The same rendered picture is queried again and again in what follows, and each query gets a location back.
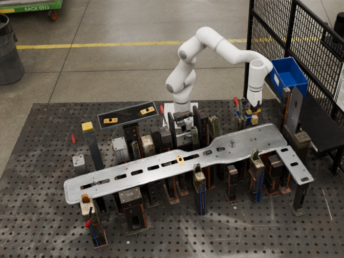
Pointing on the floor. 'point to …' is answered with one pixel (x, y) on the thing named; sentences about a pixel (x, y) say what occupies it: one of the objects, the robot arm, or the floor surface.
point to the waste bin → (8, 54)
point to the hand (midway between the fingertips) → (253, 107)
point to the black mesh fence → (297, 51)
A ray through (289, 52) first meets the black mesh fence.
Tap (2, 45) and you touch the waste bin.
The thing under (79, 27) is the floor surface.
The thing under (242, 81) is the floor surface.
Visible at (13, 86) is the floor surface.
